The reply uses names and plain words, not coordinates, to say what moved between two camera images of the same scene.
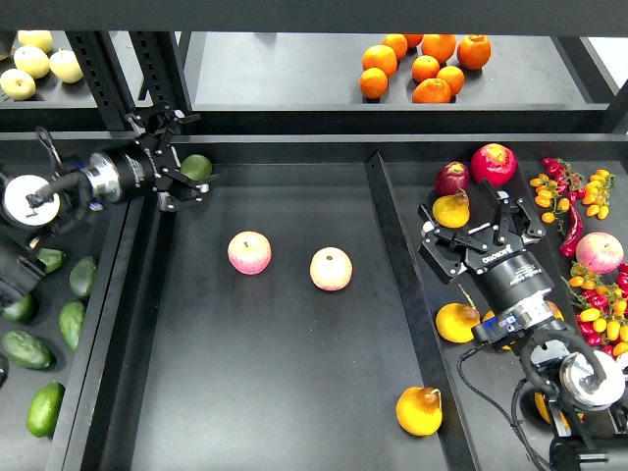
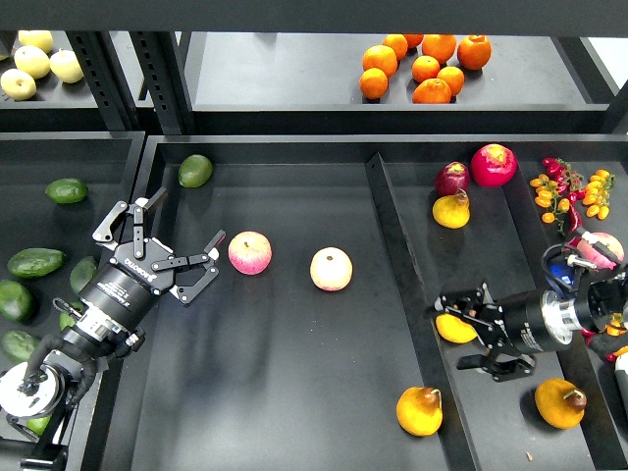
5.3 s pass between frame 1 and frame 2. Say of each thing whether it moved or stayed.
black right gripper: moved
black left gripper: moved
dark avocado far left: stayed
